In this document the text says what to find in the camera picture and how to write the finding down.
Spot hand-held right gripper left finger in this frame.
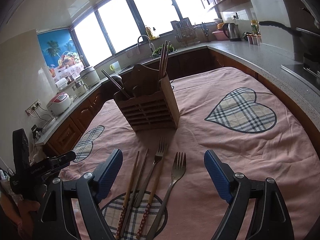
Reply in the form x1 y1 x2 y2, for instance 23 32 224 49
32 149 123 240

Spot long metal spoon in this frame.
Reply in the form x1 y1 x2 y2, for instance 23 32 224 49
111 74 133 98

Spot person's left hand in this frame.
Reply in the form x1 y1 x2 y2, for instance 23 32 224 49
11 197 41 240

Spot pink basin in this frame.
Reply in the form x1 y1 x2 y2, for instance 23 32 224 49
212 30 229 40

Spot plain wooden chopstick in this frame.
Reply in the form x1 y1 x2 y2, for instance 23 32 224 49
158 44 166 79
161 41 172 78

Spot paper towel roll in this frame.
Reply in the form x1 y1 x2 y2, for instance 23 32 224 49
55 77 68 89

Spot pink and white rice cooker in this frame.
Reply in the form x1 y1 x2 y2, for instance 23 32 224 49
47 92 72 117

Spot kitchen window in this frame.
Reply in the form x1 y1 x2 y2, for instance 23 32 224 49
71 0 220 67

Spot metal fork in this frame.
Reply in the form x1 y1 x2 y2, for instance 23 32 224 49
146 151 187 240
134 137 168 207

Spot wall socket strip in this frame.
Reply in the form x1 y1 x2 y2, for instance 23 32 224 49
25 100 42 115

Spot metal dish rack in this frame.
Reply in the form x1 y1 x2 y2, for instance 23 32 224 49
171 19 200 47

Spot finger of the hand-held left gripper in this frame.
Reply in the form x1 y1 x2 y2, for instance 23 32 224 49
49 151 77 170

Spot wall poster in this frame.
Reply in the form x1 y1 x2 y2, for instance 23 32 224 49
37 29 87 83

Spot bundle of chopsticks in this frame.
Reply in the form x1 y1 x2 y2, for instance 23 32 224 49
121 147 150 238

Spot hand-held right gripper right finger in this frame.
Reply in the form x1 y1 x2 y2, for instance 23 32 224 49
204 149 295 240

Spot pink hanging towel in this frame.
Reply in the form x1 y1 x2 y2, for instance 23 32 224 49
126 47 140 58

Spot pink bedsheet with plaid hearts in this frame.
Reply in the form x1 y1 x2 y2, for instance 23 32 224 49
59 66 320 240

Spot white electric cooker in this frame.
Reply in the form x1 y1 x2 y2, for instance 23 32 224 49
79 66 101 88

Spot steel electric kettle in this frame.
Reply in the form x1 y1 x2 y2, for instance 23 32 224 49
222 23 247 42

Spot wooden utensil holder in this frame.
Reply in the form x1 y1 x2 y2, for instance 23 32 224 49
113 64 180 133

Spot gas stove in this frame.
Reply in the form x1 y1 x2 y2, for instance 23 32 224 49
280 52 320 80

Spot small black device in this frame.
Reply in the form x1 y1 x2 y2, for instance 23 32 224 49
31 124 43 140

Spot small white electric kettle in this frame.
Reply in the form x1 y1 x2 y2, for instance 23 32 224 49
71 81 89 98

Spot black power cable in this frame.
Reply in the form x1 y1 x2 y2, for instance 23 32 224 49
32 105 54 130

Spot green vegetables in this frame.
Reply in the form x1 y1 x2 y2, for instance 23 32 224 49
152 45 174 57

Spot kitchen faucet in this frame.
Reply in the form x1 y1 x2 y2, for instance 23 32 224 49
137 35 154 55

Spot wooden chopstick red patterned end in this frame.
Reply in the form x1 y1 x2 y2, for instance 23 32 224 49
136 155 167 240
115 151 140 240

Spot row of spice jars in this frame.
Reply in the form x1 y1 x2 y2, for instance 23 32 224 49
246 34 262 46

